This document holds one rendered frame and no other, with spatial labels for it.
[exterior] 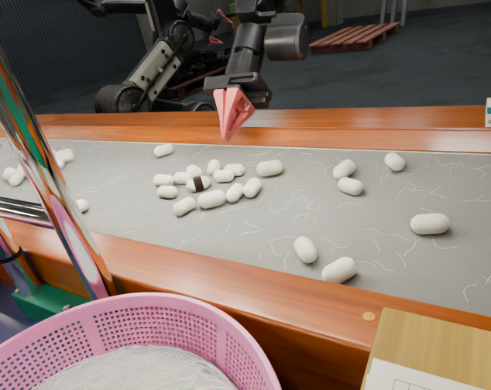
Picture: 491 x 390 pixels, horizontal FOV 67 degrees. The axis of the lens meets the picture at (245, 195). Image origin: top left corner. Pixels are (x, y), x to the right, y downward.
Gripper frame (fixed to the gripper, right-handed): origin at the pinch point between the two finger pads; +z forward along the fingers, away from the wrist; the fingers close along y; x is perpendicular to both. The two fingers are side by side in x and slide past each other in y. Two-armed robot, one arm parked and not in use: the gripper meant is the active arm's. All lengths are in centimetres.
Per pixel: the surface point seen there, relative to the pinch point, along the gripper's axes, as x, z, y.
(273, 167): -1.8, 6.0, 10.7
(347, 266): -13.0, 19.1, 25.6
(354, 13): 531, -522, -168
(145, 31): 391, -431, -550
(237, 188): -6.2, 10.8, 8.4
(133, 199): -7.1, 14.1, -8.2
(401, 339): -19.5, 23.7, 31.2
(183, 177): -4.9, 9.4, -2.0
